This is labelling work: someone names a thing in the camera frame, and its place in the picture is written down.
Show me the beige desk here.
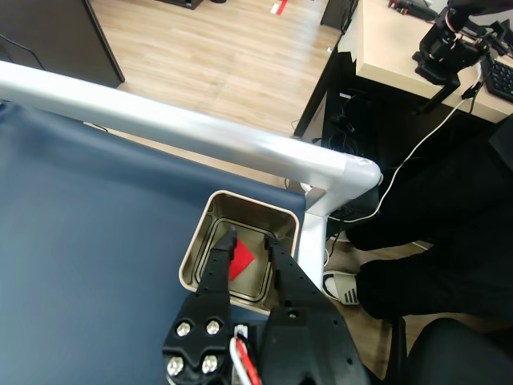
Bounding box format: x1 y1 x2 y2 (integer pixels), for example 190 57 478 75
294 0 513 169

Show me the long white cable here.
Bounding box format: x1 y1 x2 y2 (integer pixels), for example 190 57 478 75
326 67 484 224

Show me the square metal tin container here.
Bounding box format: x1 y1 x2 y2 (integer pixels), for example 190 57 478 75
178 190 301 316

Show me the dark blue table mat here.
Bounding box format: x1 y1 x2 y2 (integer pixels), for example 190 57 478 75
0 102 308 385

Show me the black keyboard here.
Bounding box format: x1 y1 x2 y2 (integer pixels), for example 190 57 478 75
479 58 513 101

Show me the person's leg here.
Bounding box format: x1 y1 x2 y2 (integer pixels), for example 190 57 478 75
356 224 513 322
344 120 513 257

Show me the black office chair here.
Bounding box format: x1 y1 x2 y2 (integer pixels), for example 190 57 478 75
384 316 513 385

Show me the white striped shoe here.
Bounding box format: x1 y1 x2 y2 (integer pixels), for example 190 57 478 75
322 270 362 306

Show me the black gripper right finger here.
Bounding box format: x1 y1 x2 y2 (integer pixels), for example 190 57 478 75
260 235 370 385

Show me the white looped servo cable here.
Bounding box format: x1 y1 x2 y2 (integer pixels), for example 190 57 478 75
230 324 261 385

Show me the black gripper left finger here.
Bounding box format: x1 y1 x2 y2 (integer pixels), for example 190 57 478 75
162 225 238 385

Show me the red cube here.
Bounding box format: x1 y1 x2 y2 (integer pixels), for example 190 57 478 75
228 238 257 281

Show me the dark wooden cabinet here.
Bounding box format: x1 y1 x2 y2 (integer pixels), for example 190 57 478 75
0 0 126 95

